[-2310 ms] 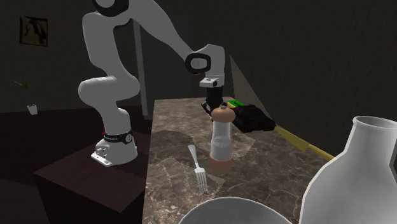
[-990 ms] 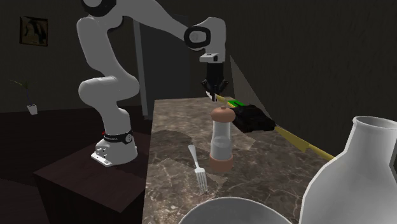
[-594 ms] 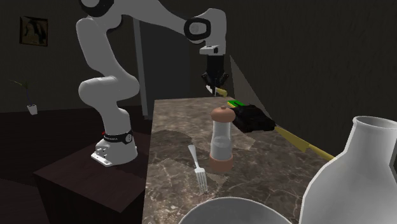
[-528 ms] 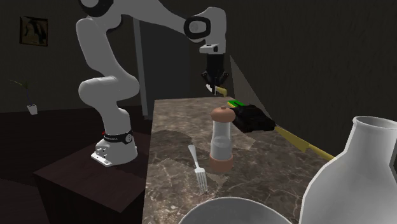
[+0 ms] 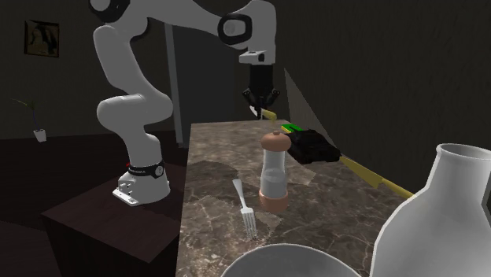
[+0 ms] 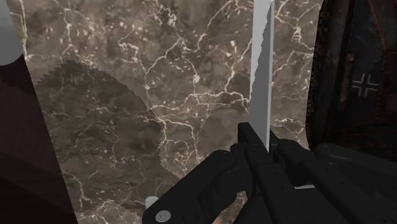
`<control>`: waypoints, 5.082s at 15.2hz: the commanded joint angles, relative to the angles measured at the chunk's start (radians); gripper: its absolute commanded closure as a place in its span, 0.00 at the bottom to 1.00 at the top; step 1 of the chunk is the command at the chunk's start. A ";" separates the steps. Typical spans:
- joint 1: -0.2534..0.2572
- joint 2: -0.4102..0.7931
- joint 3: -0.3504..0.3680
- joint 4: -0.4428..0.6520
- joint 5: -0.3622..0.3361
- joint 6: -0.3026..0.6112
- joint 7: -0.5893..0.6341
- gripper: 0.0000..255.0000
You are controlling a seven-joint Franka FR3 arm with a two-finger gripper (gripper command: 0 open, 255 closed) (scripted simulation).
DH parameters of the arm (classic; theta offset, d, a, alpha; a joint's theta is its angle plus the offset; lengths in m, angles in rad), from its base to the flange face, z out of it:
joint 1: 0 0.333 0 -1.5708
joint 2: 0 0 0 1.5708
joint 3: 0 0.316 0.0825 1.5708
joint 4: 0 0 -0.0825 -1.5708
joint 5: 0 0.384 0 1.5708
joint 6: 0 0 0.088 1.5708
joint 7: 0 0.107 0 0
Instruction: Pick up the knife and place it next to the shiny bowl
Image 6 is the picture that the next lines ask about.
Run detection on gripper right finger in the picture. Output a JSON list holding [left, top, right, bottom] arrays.
[[268, 129, 397, 224]]

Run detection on dark patterned robot stand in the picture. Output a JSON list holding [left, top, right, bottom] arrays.
[[305, 0, 397, 163]]

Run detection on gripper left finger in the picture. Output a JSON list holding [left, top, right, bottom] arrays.
[[142, 122, 311, 224]]

